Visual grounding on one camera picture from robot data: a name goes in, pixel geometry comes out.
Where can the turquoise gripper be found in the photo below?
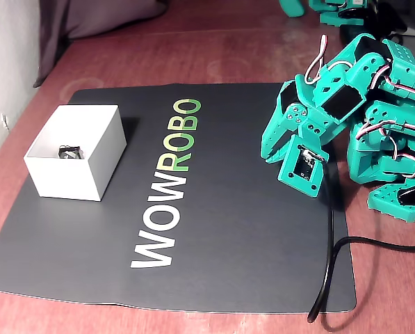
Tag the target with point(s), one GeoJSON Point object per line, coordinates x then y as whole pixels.
{"type": "Point", "coordinates": [296, 113]}

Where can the small black battery pack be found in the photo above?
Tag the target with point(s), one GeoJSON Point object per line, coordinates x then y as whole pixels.
{"type": "Point", "coordinates": [70, 152]}

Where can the turquoise robot arm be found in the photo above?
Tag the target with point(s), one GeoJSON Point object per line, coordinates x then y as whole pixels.
{"type": "Point", "coordinates": [402, 59]}

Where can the white open cardboard box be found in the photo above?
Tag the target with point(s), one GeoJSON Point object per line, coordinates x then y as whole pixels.
{"type": "Point", "coordinates": [99, 167]}

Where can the black WOWROBO printed mat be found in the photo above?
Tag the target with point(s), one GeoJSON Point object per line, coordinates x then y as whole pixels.
{"type": "Point", "coordinates": [228, 226]}

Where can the grey curtain cloth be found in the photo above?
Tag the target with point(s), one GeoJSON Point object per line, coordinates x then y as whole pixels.
{"type": "Point", "coordinates": [89, 17]}

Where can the turquoise wrist camera module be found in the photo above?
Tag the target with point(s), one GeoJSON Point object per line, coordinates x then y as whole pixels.
{"type": "Point", "coordinates": [302, 165]}

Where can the small white wall fitting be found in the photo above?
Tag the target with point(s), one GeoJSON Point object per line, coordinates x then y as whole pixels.
{"type": "Point", "coordinates": [4, 121]}

